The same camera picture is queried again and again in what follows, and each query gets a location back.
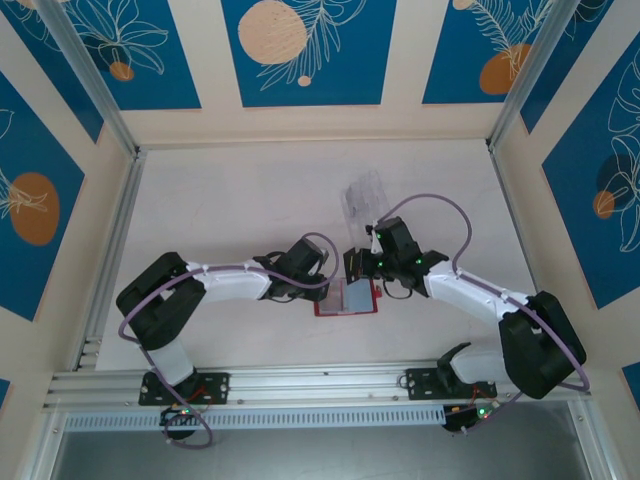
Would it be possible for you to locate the clear acrylic card tray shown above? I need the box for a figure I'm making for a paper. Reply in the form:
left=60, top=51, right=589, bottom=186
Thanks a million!
left=342, top=170, right=391, bottom=249

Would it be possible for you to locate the black and white card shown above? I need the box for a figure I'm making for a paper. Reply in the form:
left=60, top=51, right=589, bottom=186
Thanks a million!
left=342, top=247, right=362, bottom=282

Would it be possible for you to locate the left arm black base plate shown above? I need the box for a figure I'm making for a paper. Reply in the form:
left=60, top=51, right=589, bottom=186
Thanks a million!
left=138, top=372, right=231, bottom=407

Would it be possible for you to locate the aluminium side rail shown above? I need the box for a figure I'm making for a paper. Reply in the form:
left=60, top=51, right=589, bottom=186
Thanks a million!
left=74, top=149, right=149, bottom=371
left=487, top=144, right=561, bottom=359

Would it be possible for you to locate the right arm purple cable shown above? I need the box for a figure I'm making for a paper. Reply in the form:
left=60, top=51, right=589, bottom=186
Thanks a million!
left=377, top=192, right=591, bottom=436

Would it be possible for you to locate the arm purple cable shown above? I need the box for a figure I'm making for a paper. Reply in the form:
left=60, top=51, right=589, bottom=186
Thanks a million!
left=377, top=192, right=591, bottom=436
left=117, top=230, right=339, bottom=449

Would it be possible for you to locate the red leather card holder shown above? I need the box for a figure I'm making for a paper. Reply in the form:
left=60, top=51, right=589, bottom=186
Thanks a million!
left=313, top=277, right=382, bottom=317

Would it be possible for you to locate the grey metal panel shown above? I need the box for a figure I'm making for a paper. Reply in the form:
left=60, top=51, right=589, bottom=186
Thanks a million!
left=49, top=402, right=599, bottom=480

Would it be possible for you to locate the aluminium frame post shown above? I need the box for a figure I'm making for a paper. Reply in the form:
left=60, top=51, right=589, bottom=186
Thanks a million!
left=34, top=0, right=141, bottom=159
left=487, top=0, right=614, bottom=151

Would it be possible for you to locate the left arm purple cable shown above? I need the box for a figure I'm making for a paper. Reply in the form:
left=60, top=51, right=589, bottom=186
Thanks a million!
left=117, top=230, right=339, bottom=449

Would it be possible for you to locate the aluminium mounting rail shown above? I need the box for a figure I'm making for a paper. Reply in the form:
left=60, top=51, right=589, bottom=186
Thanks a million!
left=42, top=362, right=596, bottom=414

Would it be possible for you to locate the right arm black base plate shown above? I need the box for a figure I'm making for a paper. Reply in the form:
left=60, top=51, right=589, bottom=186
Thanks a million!
left=404, top=368, right=499, bottom=401

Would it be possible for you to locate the slotted grey cable duct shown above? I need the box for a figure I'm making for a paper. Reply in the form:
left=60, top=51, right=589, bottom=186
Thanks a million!
left=64, top=405, right=446, bottom=432

